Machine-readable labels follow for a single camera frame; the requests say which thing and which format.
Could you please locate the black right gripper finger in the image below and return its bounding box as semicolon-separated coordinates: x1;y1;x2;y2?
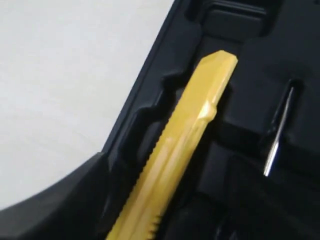
0;152;116;240

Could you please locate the clear test pen screwdriver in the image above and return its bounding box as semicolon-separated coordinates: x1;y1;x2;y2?
263;87;295;177

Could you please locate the black plastic tool case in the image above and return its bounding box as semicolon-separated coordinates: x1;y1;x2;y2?
99;0;320;240

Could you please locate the yellow utility knife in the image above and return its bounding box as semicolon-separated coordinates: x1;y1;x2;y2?
107;50;238;240

